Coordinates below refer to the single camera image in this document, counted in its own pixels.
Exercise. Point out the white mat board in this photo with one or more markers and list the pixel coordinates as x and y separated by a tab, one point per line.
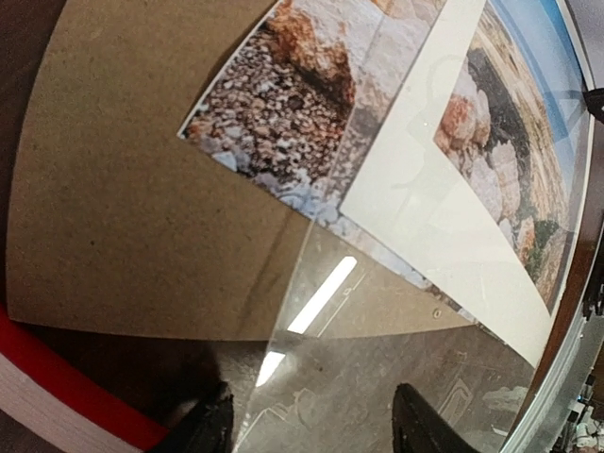
415	165

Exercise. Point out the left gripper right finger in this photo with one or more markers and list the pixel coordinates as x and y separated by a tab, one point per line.
418	428

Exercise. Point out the clear acrylic sheet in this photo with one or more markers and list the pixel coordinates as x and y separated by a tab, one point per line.
424	283

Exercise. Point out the aluminium front rail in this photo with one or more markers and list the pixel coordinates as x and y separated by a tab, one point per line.
560	401

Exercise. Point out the wooden picture frame red edge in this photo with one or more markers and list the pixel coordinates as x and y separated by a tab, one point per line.
44	393

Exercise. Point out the brown backing board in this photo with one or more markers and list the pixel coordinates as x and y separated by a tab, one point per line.
115	225

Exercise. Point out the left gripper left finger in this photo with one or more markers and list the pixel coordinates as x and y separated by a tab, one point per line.
206	428

